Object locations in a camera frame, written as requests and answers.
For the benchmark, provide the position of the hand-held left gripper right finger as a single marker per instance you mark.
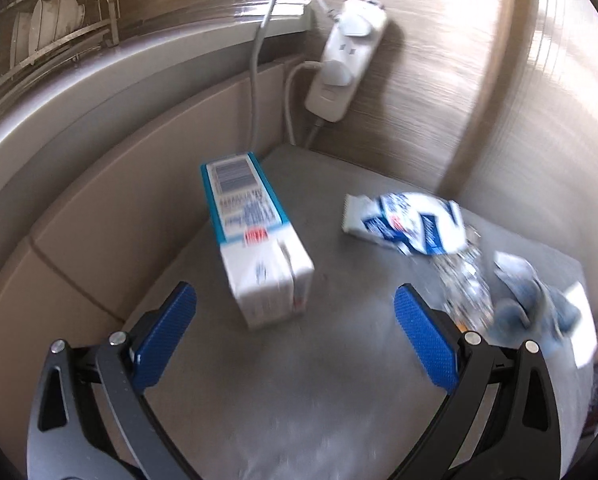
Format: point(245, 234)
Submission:
point(426, 340)

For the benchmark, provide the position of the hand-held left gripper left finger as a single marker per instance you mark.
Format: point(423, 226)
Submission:
point(164, 335)

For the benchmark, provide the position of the blue and white milk carton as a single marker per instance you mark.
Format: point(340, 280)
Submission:
point(259, 260)

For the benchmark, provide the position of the crushed clear plastic bottle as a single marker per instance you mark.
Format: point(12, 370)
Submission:
point(464, 285)

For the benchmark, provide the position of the blue cloth in clear packet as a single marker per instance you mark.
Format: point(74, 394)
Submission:
point(521, 310)

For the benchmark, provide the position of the crumpled blue white wrapper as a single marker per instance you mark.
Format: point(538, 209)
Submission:
point(419, 225)

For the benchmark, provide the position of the grey stone ledge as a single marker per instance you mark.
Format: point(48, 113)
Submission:
point(104, 85)

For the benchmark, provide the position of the white power strip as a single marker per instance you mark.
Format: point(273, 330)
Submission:
point(346, 55)

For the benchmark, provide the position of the metal dish rack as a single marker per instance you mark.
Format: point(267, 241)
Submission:
point(54, 45)

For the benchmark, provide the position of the row of white plates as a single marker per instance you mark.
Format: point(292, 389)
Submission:
point(44, 25)

